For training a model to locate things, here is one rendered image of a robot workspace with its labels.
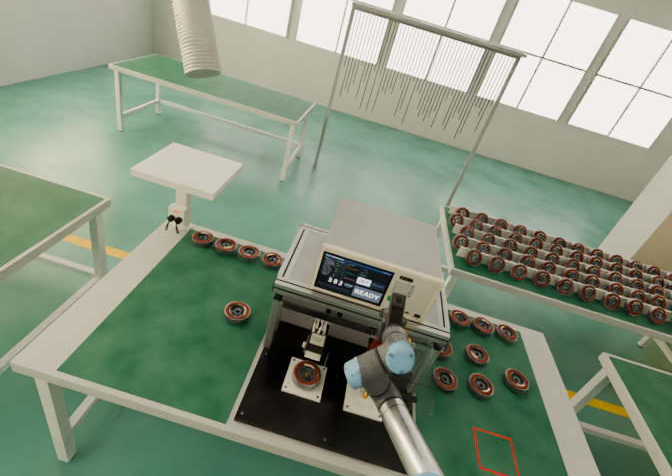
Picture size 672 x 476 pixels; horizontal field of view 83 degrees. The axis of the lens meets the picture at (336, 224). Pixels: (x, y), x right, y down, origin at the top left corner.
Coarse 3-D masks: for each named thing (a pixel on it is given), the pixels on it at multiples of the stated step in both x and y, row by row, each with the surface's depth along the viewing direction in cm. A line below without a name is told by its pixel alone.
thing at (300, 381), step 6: (306, 360) 149; (294, 366) 146; (300, 366) 146; (306, 366) 148; (312, 366) 147; (294, 372) 143; (300, 372) 146; (306, 372) 146; (312, 372) 148; (318, 372) 146; (294, 378) 142; (300, 378) 142; (306, 378) 144; (312, 378) 146; (318, 378) 144; (300, 384) 140; (306, 384) 141; (312, 384) 141
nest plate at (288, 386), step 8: (296, 360) 152; (288, 368) 148; (320, 368) 152; (288, 376) 145; (312, 376) 148; (288, 384) 143; (320, 384) 146; (288, 392) 141; (296, 392) 141; (304, 392) 142; (312, 392) 142; (320, 392) 143
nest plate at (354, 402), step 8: (352, 392) 147; (344, 400) 144; (352, 400) 144; (360, 400) 145; (368, 400) 145; (344, 408) 140; (352, 408) 141; (360, 408) 142; (368, 408) 143; (376, 408) 144; (368, 416) 140; (376, 416) 141
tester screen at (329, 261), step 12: (324, 264) 133; (336, 264) 132; (348, 264) 132; (360, 264) 131; (324, 276) 136; (336, 276) 135; (348, 276) 134; (360, 276) 133; (372, 276) 133; (384, 276) 132; (348, 288) 137; (372, 288) 135
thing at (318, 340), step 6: (312, 324) 155; (312, 336) 147; (318, 336) 147; (324, 336) 148; (312, 342) 144; (318, 342) 145; (324, 342) 146; (306, 348) 145; (312, 348) 144; (318, 348) 144; (306, 354) 144; (312, 354) 144; (318, 354) 145; (318, 360) 144
